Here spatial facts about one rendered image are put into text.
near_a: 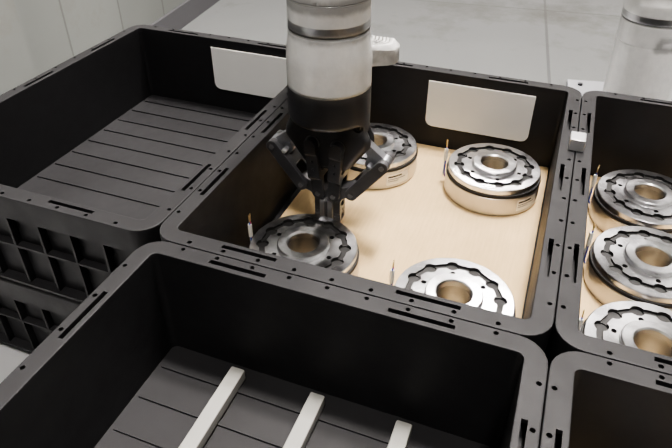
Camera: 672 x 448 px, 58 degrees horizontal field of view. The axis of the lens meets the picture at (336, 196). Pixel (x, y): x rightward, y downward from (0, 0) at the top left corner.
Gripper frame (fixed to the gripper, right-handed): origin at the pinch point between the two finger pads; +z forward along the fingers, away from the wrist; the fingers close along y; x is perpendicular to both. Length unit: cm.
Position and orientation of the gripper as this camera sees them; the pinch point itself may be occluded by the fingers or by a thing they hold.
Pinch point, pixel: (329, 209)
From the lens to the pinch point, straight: 62.5
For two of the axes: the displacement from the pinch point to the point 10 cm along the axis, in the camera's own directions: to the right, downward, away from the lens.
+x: 3.6, -5.3, 7.7
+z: 0.0, 8.2, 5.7
